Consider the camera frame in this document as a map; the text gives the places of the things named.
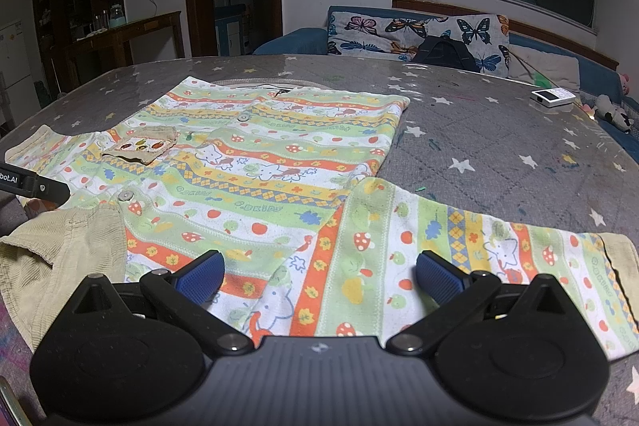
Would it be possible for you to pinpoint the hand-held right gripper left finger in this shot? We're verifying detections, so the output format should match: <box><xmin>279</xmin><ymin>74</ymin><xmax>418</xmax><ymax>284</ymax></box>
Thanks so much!
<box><xmin>66</xmin><ymin>250</ymin><xmax>255</xmax><ymax>355</ymax></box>

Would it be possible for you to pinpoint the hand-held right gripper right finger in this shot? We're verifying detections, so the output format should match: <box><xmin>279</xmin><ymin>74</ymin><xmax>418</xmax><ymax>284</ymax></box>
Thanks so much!
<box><xmin>386</xmin><ymin>250</ymin><xmax>573</xmax><ymax>355</ymax></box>

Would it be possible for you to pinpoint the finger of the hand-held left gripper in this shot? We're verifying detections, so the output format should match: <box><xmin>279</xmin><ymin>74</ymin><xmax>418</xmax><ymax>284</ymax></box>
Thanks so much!
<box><xmin>22</xmin><ymin>175</ymin><xmax>69</xmax><ymax>202</ymax></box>

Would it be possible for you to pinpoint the colourful patterned child's shirt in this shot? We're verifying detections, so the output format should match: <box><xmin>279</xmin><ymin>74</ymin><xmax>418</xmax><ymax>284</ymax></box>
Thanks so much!
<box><xmin>0</xmin><ymin>75</ymin><xmax>639</xmax><ymax>362</ymax></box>

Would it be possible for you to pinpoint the white refrigerator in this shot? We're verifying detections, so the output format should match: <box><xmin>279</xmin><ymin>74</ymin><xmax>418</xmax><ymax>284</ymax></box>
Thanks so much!
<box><xmin>0</xmin><ymin>19</ymin><xmax>34</xmax><ymax>108</ymax></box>

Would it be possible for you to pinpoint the dark wooden side table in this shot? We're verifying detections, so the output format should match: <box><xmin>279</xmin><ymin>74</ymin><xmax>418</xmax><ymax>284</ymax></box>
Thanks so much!
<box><xmin>64</xmin><ymin>11</ymin><xmax>186</xmax><ymax>88</ymax></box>

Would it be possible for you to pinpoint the small white electronic device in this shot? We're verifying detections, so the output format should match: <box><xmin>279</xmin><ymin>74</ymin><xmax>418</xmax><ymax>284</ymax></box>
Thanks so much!
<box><xmin>530</xmin><ymin>87</ymin><xmax>576</xmax><ymax>109</ymax></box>

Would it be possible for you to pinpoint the black backpack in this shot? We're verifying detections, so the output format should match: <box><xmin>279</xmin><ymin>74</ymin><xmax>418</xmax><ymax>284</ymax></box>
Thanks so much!
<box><xmin>412</xmin><ymin>34</ymin><xmax>483</xmax><ymax>71</ymax></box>

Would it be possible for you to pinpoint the beige cushion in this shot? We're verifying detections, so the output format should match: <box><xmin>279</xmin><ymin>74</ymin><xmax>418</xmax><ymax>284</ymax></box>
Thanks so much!
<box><xmin>508</xmin><ymin>44</ymin><xmax>581</xmax><ymax>90</ymax></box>

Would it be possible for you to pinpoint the black and white plush toy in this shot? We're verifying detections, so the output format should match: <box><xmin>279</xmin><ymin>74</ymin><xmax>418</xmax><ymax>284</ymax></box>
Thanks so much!
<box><xmin>593</xmin><ymin>94</ymin><xmax>636</xmax><ymax>133</ymax></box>

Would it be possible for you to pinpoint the blue and white cabinet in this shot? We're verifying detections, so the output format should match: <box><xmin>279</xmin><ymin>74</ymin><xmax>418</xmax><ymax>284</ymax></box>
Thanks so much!
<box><xmin>214</xmin><ymin>4</ymin><xmax>246</xmax><ymax>56</ymax></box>

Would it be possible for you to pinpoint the blue sofa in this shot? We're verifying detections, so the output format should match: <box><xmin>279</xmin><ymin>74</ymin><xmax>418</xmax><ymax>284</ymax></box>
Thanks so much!
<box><xmin>252</xmin><ymin>4</ymin><xmax>639</xmax><ymax>147</ymax></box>

